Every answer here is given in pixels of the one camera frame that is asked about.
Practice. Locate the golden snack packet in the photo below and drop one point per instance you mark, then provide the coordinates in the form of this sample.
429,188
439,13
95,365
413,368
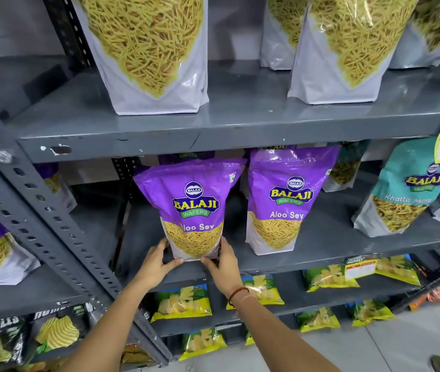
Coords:
45,367
134,356

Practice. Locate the person's left hand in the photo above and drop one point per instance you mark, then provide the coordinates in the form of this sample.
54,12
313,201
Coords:
152,267

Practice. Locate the person's left forearm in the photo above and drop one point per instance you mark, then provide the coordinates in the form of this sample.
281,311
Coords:
103,337

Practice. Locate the person's right hand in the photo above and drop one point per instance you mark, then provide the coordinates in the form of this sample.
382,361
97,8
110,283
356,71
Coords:
225,271

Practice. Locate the person's right forearm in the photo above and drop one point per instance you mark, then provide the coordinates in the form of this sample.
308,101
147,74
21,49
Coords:
278,340

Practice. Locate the yellow green chip packet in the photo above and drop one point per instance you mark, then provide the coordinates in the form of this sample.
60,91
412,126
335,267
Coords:
371,311
398,269
328,278
318,319
181,304
266,290
202,342
249,338

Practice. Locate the grey metal shelf rack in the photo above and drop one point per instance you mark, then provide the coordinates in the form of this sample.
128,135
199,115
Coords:
18,300
243,131

